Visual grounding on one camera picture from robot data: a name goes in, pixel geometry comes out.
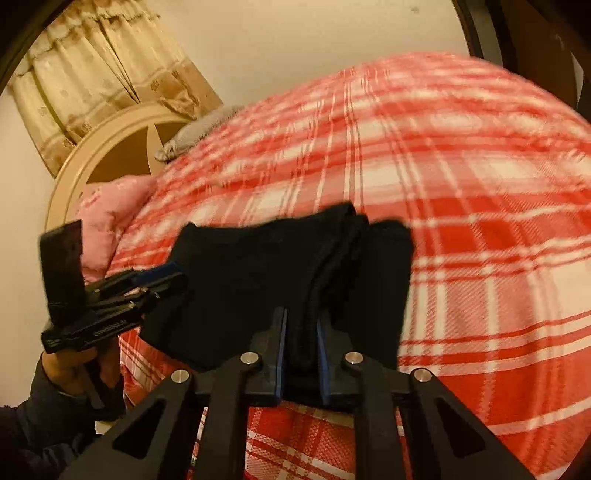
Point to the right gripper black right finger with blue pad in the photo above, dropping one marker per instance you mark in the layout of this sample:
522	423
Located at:
407	425

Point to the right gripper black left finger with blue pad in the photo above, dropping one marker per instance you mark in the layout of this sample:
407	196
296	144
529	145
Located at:
191	425

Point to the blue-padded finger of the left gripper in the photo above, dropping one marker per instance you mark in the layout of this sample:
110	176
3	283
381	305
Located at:
129	280

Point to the black pants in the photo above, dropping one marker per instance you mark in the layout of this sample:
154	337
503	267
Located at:
334	265

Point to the dark sleeve forearm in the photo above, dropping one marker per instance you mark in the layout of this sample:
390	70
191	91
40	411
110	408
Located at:
47	432

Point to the person's left hand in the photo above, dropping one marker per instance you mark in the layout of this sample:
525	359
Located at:
66	368

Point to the pink folded blanket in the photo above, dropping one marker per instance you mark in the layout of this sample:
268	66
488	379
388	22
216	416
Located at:
106	210

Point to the cream round headboard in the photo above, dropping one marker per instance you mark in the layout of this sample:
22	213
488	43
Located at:
124	144

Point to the grey striped pillow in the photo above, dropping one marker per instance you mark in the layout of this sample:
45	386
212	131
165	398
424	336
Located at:
195	131

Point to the beige patterned curtain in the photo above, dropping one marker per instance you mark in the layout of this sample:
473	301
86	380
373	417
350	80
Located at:
94	60

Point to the red white plaid bedspread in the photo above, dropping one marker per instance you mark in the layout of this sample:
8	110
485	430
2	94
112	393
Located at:
491	172

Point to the dark wooden door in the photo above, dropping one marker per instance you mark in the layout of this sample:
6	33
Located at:
546	42

